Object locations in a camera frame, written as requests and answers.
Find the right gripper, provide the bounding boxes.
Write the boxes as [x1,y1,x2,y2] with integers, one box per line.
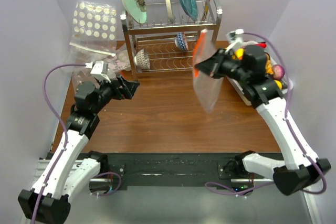
[194,47,250,83]

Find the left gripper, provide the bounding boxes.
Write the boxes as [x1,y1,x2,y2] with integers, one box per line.
[91,74,139,114]

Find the orange zip top bag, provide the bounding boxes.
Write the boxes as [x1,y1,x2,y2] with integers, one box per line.
[193,29,223,113]

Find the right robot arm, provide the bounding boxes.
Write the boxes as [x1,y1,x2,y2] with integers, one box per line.
[193,44,331,196]

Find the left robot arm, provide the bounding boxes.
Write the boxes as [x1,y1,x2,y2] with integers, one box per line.
[18,76,140,223]

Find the polka dot plastic bag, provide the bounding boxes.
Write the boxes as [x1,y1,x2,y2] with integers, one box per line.
[69,0,117,57]

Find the white food tray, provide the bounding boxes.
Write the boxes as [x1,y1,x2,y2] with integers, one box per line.
[227,40,294,107]

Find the yellow bell pepper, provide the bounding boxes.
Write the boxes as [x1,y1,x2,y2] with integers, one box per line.
[232,48,244,60]

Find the grey patterned bowl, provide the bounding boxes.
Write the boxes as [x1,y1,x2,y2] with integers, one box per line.
[134,49,150,70]

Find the blue patterned bowl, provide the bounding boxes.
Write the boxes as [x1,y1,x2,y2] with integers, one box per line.
[174,32,188,51]

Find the metal dish rack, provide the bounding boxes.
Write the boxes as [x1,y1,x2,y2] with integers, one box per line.
[120,0,223,79]

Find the red chili pepper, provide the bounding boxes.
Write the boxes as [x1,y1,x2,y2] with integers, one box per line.
[256,41,267,48]

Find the purple onion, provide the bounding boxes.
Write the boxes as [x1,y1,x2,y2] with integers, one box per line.
[272,65,285,80]

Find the yellow lemon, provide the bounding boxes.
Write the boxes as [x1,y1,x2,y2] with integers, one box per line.
[274,80,282,90]

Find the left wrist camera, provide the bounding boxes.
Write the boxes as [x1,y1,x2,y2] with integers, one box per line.
[85,61,110,82]

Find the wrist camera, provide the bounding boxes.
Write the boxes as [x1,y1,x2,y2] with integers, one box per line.
[85,61,110,82]
[226,29,244,52]

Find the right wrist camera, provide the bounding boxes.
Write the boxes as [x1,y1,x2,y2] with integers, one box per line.
[226,29,244,52]

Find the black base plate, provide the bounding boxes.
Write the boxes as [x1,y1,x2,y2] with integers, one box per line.
[78,152,265,192]

